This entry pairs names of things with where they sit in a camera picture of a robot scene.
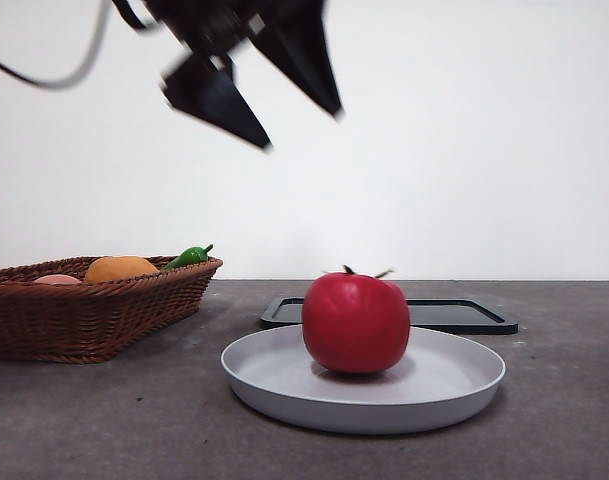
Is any brown wicker basket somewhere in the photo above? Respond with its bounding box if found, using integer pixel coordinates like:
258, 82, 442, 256
0, 255, 225, 365

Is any red tomato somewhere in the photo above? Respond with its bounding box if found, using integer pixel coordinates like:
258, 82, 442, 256
301, 264, 411, 375

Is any pale grey round plate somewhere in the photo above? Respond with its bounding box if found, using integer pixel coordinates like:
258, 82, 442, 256
220, 323, 508, 435

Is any dark rectangular tray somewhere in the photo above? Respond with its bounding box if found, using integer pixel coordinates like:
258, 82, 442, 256
260, 297, 519, 335

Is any pinkish brown egg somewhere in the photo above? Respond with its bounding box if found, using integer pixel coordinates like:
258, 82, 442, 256
32, 273, 84, 286

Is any black cable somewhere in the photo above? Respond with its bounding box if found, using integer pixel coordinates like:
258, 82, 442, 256
0, 0, 110, 91
111, 0, 158, 30

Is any green pepper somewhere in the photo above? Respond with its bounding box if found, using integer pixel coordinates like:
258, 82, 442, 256
161, 244, 215, 272

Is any yellow-orange potato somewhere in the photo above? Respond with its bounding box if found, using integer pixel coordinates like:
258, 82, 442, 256
85, 255, 160, 285

